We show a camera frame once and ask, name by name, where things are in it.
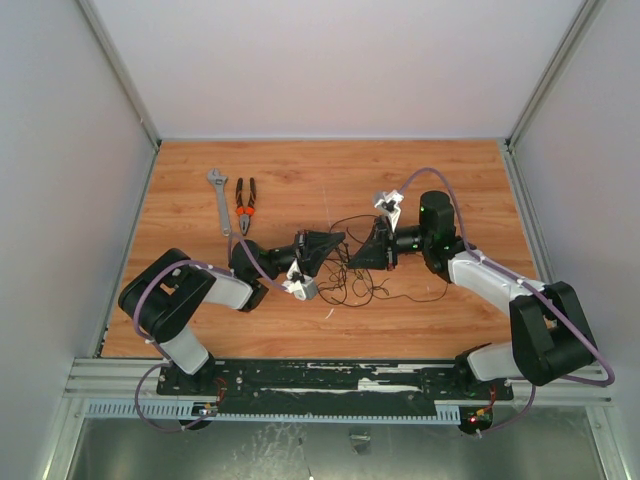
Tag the aluminium frame rail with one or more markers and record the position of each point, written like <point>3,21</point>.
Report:
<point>563,156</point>

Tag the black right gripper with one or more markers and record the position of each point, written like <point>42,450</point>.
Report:
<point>385,244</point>

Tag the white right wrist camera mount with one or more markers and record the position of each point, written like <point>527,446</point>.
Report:
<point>389,204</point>

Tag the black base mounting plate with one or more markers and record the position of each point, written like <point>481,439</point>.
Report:
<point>345,388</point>

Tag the orange black pliers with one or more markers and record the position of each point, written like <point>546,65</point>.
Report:
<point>245,210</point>

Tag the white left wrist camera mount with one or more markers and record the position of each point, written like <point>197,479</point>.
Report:
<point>301,286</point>

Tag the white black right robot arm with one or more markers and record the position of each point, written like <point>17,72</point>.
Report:
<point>550,336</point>

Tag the silver adjustable wrench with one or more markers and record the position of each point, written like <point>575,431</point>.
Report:
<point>218,181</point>

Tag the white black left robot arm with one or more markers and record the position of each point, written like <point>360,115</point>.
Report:
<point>162,299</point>

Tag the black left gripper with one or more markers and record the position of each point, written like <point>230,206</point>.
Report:
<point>313,248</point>

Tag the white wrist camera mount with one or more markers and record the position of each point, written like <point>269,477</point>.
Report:
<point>389,204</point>
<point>301,286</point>

